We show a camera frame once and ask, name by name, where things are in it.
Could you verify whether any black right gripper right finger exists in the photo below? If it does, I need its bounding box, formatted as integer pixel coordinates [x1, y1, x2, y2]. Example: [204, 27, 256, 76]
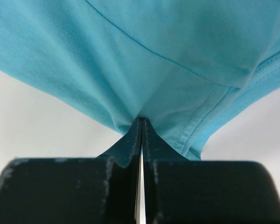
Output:
[142, 119, 280, 224]

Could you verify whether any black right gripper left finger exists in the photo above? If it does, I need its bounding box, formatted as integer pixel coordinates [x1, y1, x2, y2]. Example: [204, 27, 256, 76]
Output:
[0, 119, 142, 224]

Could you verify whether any teal t-shirt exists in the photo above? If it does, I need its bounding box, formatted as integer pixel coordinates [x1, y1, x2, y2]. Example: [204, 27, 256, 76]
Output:
[0, 0, 280, 160]

